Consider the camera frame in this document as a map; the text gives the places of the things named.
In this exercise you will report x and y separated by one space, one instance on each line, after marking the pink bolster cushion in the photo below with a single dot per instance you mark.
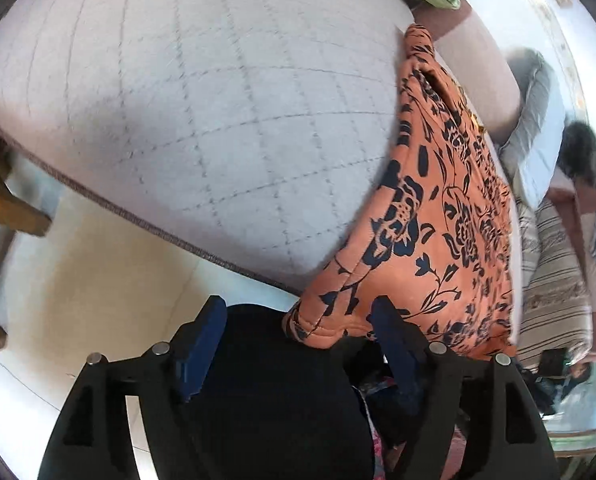
477 63

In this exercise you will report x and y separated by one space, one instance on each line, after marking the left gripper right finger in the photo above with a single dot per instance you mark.
488 401

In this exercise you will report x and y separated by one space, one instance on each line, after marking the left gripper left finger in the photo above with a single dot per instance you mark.
91 438

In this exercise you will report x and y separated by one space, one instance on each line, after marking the orange floral garment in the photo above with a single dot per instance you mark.
434 240

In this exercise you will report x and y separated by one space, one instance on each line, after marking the striped floral cushion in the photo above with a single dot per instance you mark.
556 313

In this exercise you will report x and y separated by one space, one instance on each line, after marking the light blue pillow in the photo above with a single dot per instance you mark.
530 153

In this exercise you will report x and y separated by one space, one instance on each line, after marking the quilted pink mattress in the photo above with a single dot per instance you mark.
249 132

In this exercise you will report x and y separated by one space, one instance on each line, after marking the dark fuzzy garment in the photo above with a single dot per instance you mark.
577 156

